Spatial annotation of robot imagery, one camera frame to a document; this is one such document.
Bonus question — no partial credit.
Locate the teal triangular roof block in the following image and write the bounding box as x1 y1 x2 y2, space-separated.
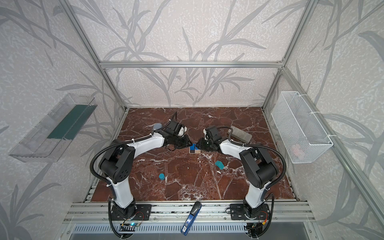
215 161 225 170

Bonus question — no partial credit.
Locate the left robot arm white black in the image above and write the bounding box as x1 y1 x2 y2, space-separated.
90 120 192 211

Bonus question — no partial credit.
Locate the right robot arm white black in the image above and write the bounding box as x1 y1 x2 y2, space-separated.
197 126 287 217

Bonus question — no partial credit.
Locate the grey rectangular sponge block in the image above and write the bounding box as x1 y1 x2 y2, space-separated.
228 126 252 144

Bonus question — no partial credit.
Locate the clear plastic wall bin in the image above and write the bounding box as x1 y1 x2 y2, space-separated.
9 94 97 163

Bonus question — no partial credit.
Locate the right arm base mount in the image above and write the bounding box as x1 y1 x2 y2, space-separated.
230 203 271 222

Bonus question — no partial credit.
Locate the pink object in basket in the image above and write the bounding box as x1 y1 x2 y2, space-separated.
292 144 305 159

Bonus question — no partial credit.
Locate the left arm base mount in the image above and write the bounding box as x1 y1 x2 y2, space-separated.
111 204 152 221

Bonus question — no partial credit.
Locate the white wire mesh basket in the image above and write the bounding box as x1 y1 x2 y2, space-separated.
272 91 333 164

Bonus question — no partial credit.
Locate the blue black handheld scanner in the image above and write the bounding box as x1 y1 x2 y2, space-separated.
181 201 202 236

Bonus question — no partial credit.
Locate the grey-blue glasses case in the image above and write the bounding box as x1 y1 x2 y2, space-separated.
153 123 163 131

